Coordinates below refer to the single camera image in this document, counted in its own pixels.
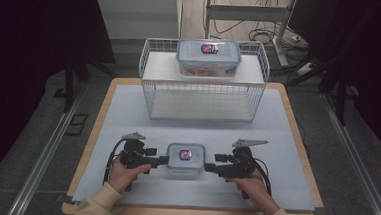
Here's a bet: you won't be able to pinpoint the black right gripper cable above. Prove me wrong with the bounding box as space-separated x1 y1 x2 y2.
251 157 274 197

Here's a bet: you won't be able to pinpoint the black floor cables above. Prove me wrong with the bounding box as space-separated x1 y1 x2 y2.
211 17 307 62

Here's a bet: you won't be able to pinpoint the large clear food container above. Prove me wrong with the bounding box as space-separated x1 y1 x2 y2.
174 37 244 81

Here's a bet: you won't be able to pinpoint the aluminium floor rail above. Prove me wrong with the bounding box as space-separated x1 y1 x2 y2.
7 76 86 215
314 94 381 215

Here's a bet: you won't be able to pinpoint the person's right hand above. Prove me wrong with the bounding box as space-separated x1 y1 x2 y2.
223 168 275 209

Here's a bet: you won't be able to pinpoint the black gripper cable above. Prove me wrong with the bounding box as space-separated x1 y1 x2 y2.
103 137 125 186
251 157 274 197

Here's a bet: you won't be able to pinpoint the white power strip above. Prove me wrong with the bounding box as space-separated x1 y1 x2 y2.
295 61 313 78

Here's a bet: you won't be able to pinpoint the white wire shelf rack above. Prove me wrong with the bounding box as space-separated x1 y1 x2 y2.
135 33 273 127

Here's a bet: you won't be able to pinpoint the small clear food container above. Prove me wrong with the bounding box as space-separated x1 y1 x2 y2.
164 141 207 180

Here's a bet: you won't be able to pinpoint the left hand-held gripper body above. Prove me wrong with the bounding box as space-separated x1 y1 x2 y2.
118 130 162 171

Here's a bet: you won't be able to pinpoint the wooden table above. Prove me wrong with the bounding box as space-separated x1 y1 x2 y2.
61 69 337 215

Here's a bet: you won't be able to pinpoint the white panel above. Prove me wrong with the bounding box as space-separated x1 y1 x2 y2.
92 0 183 45

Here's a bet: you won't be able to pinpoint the light blue table mat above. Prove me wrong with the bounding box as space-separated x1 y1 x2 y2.
72 77 323 215

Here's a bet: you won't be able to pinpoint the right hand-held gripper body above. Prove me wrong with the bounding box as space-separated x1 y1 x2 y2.
216 136 270 180

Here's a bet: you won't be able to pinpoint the black metal stand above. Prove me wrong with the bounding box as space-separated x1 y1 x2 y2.
286 52 355 127
51 53 94 115

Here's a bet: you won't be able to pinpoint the grey metal desk frame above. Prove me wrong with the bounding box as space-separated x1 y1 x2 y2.
200 0 298 68

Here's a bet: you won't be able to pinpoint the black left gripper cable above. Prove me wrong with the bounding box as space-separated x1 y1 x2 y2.
103 137 125 186

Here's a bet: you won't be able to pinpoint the person's left hand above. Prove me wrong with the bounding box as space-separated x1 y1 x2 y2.
106 156 153 196

